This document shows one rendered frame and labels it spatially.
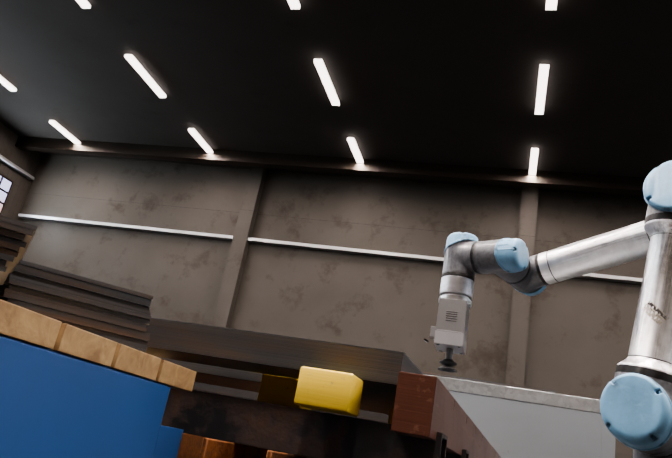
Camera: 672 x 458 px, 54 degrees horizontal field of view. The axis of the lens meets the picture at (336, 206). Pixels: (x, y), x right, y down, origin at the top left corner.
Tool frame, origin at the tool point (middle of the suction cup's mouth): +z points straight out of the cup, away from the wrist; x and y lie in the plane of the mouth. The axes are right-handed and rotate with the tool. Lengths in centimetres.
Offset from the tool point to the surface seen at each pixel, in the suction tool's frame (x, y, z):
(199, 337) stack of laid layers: -22, 75, 14
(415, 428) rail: 6, 78, 20
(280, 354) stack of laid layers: -11, 75, 14
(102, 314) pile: -24, 92, 16
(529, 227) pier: 9, -991, -450
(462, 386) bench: -3, -83, -10
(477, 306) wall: -69, -1012, -300
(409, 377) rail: 5, 78, 15
